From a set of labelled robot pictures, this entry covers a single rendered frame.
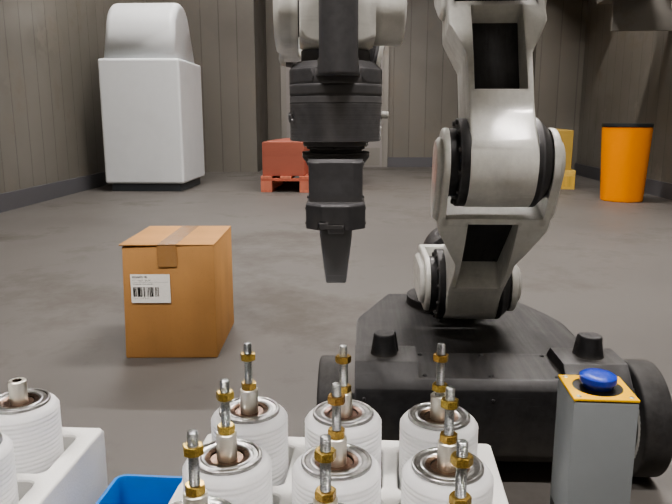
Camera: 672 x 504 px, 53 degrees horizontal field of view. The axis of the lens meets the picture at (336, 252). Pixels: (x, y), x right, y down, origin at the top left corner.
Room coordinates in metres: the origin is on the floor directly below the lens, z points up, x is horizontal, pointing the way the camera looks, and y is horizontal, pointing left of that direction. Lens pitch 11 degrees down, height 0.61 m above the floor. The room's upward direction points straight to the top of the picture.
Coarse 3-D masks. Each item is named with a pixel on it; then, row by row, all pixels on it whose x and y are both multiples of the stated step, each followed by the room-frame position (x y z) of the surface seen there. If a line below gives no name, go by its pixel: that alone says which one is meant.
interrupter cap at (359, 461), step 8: (312, 448) 0.68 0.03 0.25; (352, 448) 0.68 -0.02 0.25; (360, 448) 0.68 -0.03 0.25; (304, 456) 0.66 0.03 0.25; (312, 456) 0.66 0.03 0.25; (352, 456) 0.66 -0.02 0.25; (360, 456) 0.66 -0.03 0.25; (368, 456) 0.66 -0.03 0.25; (304, 464) 0.64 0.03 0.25; (312, 464) 0.64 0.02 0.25; (352, 464) 0.65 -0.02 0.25; (360, 464) 0.64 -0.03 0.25; (368, 464) 0.64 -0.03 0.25; (312, 472) 0.63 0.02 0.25; (336, 472) 0.63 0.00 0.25; (344, 472) 0.63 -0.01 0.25; (352, 472) 0.63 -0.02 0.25; (360, 472) 0.63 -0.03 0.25; (336, 480) 0.62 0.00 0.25; (344, 480) 0.62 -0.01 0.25
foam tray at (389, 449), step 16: (288, 448) 0.83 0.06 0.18; (304, 448) 0.82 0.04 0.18; (384, 448) 0.82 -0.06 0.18; (480, 448) 0.82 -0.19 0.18; (288, 464) 0.83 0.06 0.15; (384, 464) 0.78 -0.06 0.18; (288, 480) 0.74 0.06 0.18; (384, 480) 0.74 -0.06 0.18; (496, 480) 0.74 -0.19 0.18; (176, 496) 0.70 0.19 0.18; (288, 496) 0.70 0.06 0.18; (384, 496) 0.70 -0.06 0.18; (400, 496) 0.70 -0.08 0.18; (496, 496) 0.70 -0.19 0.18
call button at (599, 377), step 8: (592, 368) 0.72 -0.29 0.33; (584, 376) 0.70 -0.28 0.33; (592, 376) 0.70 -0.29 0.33; (600, 376) 0.70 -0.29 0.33; (608, 376) 0.70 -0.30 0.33; (616, 376) 0.70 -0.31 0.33; (584, 384) 0.70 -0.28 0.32; (592, 384) 0.69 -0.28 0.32; (600, 384) 0.69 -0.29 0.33; (608, 384) 0.69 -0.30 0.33; (616, 384) 0.70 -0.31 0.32
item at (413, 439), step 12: (408, 420) 0.76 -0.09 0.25; (408, 432) 0.74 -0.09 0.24; (420, 432) 0.73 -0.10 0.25; (432, 432) 0.72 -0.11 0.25; (456, 432) 0.73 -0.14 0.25; (468, 432) 0.73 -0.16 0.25; (408, 444) 0.74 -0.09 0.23; (420, 444) 0.72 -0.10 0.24; (432, 444) 0.72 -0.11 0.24; (468, 444) 0.73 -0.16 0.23; (408, 456) 0.74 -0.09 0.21
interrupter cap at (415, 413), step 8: (416, 408) 0.78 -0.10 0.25; (424, 408) 0.78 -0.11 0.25; (408, 416) 0.76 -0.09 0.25; (416, 416) 0.76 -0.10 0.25; (424, 416) 0.77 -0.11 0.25; (456, 416) 0.76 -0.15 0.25; (464, 416) 0.76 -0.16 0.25; (416, 424) 0.74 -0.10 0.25; (424, 424) 0.74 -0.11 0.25; (432, 424) 0.74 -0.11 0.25; (440, 424) 0.74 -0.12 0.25; (456, 424) 0.74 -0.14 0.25; (464, 424) 0.74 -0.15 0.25
